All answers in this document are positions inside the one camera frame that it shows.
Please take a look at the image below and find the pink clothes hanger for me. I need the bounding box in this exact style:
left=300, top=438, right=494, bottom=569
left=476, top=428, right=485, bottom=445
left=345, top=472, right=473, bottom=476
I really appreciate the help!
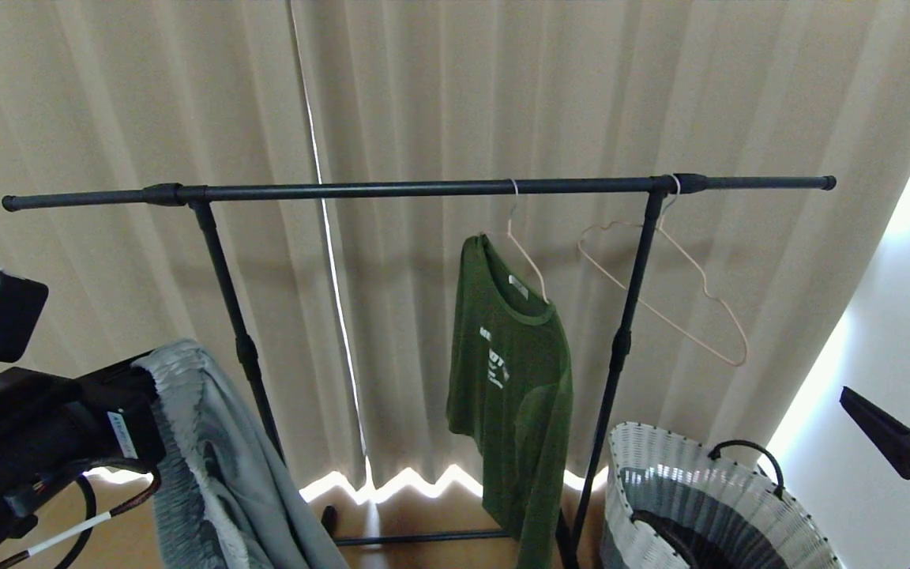
left=502, top=180, right=551, bottom=305
left=577, top=175, right=750, bottom=368

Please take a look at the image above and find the white laundry basket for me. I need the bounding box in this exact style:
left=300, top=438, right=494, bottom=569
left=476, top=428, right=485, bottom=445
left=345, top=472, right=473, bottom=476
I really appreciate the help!
left=599, top=421, right=843, bottom=569

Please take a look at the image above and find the pale grey garment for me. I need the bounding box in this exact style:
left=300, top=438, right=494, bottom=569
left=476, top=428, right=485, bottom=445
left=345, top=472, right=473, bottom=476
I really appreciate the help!
left=133, top=340, right=349, bottom=569

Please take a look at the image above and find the black clothes rack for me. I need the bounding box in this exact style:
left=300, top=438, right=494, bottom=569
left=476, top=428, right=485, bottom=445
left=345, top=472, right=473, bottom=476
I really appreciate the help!
left=2, top=174, right=837, bottom=569

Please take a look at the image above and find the beige curtain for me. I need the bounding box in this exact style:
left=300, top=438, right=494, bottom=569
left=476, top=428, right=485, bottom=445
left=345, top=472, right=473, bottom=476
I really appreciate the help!
left=0, top=0, right=910, bottom=503

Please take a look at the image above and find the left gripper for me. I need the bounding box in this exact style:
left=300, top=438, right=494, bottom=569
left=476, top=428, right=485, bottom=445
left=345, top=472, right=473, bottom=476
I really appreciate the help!
left=0, top=367, right=165, bottom=566

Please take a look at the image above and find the green shirt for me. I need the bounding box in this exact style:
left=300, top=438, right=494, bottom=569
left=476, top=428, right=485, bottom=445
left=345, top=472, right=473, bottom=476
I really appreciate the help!
left=446, top=235, right=574, bottom=569

